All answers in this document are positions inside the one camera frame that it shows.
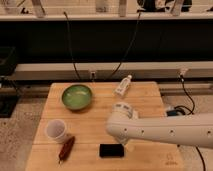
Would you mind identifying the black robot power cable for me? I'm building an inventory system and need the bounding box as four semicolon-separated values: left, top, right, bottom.
165;73;208;171

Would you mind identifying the clear plastic cup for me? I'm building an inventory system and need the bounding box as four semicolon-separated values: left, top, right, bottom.
45;119;67;143

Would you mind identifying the black eraser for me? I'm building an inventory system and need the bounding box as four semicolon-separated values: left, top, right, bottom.
99;144;124;158

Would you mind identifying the brown sausage toy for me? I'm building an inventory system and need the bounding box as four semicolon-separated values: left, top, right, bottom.
58;136;75;162

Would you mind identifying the right black hanging cable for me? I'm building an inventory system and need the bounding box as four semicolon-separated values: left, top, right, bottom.
105;10;142;81

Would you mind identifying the blue box on floor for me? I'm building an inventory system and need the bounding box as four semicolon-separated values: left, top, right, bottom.
166;109;185;116

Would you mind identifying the black hanging cable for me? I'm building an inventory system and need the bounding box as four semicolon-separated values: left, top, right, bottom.
105;10;142;81
62;11;82;81

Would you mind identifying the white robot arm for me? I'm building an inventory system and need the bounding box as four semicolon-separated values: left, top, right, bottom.
106;102;213;149

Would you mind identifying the left black hanging cable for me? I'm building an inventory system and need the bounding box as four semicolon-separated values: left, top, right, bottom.
62;11;82;81

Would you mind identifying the black bin at left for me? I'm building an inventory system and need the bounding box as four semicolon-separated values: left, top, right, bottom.
0;46;18;118

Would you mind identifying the white plastic bottle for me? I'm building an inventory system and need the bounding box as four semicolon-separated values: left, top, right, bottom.
115;75;132;97

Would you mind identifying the green bowl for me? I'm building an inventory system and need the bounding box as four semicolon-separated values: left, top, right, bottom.
62;84;93;110

